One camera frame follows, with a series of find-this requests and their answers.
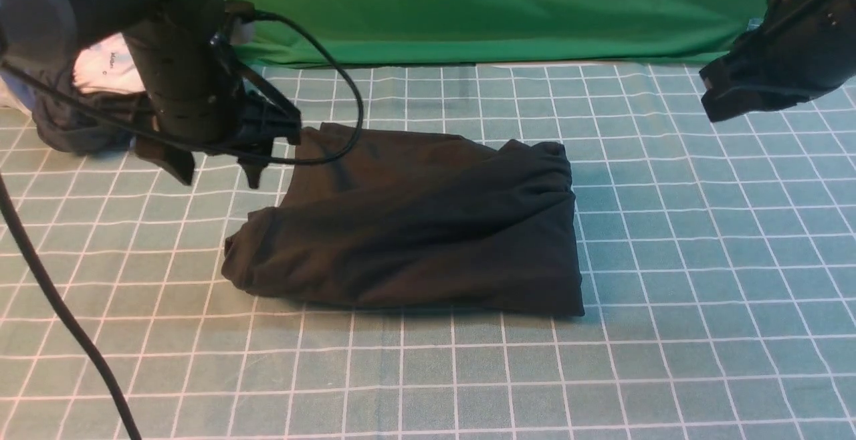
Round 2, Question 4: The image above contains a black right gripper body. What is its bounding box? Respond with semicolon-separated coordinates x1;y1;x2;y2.
699;0;855;123

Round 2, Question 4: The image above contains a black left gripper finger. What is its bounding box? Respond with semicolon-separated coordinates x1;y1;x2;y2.
237;152;272;190
134;136;196;187

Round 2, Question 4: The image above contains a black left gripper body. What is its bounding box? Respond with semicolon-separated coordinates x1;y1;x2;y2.
123;9;302;157

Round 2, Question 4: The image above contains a dark gray long-sleeve top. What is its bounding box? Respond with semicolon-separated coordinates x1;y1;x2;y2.
221;130;584;317

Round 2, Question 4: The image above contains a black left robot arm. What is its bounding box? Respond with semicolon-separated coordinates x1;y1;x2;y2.
2;0;302;189

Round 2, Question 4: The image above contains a white crumpled garment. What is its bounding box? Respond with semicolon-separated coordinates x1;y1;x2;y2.
72;33;146;94

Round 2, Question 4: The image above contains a dark gray crumpled garment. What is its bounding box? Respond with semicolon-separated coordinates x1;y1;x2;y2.
31;66;153;156

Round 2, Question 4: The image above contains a green backdrop cloth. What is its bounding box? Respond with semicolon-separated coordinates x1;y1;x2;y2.
245;0;767;66

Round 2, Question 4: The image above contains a teal grid table mat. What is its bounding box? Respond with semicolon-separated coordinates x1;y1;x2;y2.
1;64;855;439

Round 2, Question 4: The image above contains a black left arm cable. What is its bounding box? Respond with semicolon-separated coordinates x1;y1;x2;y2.
0;9;365;440

